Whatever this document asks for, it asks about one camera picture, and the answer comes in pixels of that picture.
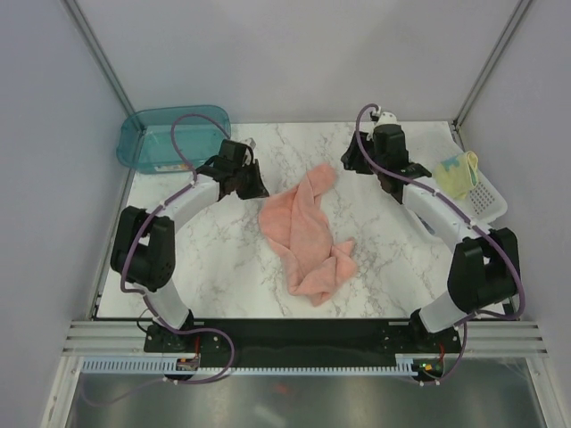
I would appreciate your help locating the yellow green towel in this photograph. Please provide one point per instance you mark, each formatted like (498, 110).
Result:
(458, 175)

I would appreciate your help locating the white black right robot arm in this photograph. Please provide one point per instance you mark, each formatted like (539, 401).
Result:
(485, 262)

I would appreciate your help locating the white perforated plastic basket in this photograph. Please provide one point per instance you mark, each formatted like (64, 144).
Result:
(430, 146)

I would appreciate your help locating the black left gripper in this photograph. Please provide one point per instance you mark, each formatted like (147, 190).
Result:
(257, 190)

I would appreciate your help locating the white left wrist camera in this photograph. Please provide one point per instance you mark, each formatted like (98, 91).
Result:
(250, 143)

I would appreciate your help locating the aluminium frame rail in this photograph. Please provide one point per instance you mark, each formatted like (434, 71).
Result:
(484, 338)

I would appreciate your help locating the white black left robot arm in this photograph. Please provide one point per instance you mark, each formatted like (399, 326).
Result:
(144, 247)

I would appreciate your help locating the teal transparent plastic bin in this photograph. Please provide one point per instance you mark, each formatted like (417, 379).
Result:
(158, 141)

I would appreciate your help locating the pink towel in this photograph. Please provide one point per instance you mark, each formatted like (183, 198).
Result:
(297, 230)

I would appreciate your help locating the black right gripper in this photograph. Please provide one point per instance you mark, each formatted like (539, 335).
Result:
(351, 158)

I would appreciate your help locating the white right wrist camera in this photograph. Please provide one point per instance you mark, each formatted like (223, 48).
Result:
(382, 117)

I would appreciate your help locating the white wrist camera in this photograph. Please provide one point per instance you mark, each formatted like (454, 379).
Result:
(250, 143)
(382, 117)

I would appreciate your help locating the white slotted cable duct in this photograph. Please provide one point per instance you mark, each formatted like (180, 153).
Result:
(199, 366)

